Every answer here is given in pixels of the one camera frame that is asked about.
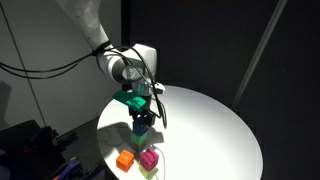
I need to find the purple clamp red tip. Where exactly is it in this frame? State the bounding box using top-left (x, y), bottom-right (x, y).
top-left (0, 127), bottom-right (78, 155)

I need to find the blue block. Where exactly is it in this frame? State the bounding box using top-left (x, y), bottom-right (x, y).
top-left (133, 122), bottom-right (149, 135)

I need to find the magenta block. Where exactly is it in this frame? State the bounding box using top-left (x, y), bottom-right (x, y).
top-left (140, 148), bottom-right (159, 172)

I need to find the white round table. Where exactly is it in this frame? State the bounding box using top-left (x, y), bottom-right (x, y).
top-left (97, 86), bottom-right (263, 180)

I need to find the purple clamp orange tip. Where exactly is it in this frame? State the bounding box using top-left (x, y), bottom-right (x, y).
top-left (49, 159), bottom-right (82, 180)

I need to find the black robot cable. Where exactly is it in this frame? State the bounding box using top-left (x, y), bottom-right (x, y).
top-left (0, 45), bottom-right (168, 129)

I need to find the green block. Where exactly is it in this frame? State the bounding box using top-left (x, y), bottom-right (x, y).
top-left (130, 132), bottom-right (147, 145)

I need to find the yellow-green block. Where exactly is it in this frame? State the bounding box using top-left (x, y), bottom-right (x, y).
top-left (139, 166), bottom-right (158, 179)

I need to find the orange block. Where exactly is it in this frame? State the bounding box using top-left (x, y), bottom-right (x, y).
top-left (116, 150), bottom-right (134, 172)

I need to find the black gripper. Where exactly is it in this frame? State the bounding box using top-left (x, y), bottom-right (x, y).
top-left (129, 109), bottom-right (155, 128)

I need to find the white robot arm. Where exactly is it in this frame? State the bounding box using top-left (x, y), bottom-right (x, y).
top-left (55, 0), bottom-right (167, 127)

